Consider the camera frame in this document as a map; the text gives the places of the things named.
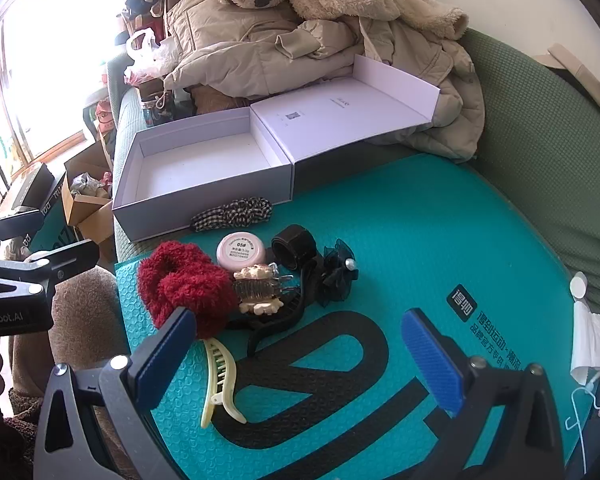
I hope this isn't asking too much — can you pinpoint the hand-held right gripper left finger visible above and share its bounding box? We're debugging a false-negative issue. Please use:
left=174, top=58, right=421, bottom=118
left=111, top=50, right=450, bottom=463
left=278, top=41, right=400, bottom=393
left=32, top=306, right=198, bottom=480

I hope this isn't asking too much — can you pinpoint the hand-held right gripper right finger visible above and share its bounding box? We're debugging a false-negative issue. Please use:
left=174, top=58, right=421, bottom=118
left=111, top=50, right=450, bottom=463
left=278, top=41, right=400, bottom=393
left=401, top=308, right=566, bottom=480

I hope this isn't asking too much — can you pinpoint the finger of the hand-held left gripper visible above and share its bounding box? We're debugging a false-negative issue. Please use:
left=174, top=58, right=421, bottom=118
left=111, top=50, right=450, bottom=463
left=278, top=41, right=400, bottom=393
left=0, top=240, right=101, bottom=302
left=0, top=210, right=46, bottom=258

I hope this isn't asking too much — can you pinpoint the red fluffy scrunchie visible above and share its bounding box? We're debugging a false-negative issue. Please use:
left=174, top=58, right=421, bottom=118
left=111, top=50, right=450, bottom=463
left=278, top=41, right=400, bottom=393
left=136, top=241, right=241, bottom=339

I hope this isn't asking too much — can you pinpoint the cream hair claw clip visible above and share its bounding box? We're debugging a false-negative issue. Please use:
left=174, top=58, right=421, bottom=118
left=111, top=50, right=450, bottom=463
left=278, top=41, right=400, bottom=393
left=200, top=337, right=248, bottom=430

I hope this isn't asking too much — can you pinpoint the black hair claw clip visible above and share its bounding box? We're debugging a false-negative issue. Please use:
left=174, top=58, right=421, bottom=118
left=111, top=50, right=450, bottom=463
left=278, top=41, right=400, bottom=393
left=247, top=265, right=321, bottom=358

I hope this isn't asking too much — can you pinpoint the clear bear hair claw clip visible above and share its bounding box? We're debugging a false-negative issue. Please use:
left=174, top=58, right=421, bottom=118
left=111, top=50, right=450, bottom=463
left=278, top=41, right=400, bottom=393
left=231, top=262, right=293, bottom=317

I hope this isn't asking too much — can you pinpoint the pink round compact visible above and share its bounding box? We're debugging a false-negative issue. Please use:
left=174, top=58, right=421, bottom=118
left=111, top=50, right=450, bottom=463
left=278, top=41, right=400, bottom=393
left=216, top=232, right=268, bottom=273

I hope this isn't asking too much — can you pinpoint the black bow hair clip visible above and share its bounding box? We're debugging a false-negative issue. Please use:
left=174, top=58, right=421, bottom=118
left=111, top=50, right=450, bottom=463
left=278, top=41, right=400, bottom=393
left=312, top=240, right=359, bottom=308

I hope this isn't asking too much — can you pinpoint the black white checked scrunchie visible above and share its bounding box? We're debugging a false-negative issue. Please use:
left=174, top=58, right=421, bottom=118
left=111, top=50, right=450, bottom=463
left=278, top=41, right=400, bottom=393
left=189, top=196, right=275, bottom=233

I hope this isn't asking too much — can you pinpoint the white cardboard gift box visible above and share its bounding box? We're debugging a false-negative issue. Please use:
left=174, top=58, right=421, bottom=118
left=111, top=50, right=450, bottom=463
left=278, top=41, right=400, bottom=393
left=111, top=54, right=442, bottom=245

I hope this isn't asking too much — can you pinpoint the black wide hair band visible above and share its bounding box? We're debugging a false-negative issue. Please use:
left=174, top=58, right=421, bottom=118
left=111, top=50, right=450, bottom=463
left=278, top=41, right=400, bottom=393
left=270, top=224, right=317, bottom=273

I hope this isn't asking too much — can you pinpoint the teal and black printed box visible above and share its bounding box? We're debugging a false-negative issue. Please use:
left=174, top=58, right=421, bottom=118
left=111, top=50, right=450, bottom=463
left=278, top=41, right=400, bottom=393
left=10, top=162, right=83, bottom=253

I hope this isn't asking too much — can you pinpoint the open cardboard box with clutter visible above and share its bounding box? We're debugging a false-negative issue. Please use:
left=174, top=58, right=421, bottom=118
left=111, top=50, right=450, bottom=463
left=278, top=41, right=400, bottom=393
left=62, top=142, right=116, bottom=231

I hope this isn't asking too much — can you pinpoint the teal bubble mailer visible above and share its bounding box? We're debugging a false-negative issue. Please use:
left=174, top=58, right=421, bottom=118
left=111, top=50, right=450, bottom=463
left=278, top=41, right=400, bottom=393
left=114, top=152, right=593, bottom=480

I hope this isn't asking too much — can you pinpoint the white face mask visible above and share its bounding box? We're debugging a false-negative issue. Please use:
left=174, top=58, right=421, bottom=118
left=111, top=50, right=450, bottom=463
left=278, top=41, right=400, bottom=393
left=570, top=300, right=600, bottom=386

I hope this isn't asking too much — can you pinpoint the white plastic bag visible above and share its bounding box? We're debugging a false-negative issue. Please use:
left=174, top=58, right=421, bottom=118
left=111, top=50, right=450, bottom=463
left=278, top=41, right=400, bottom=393
left=124, top=29, right=181, bottom=86

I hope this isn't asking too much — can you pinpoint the brown cushion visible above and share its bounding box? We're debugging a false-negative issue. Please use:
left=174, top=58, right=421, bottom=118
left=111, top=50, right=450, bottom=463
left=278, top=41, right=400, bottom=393
left=187, top=82, right=251, bottom=116

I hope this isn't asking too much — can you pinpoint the red gift box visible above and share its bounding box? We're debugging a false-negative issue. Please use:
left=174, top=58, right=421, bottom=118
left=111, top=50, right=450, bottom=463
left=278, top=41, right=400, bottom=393
left=129, top=10, right=166, bottom=37

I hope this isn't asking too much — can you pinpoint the beige puffer jacket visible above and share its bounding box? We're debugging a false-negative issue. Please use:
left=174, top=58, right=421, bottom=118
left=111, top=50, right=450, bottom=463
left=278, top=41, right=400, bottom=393
left=162, top=0, right=486, bottom=161

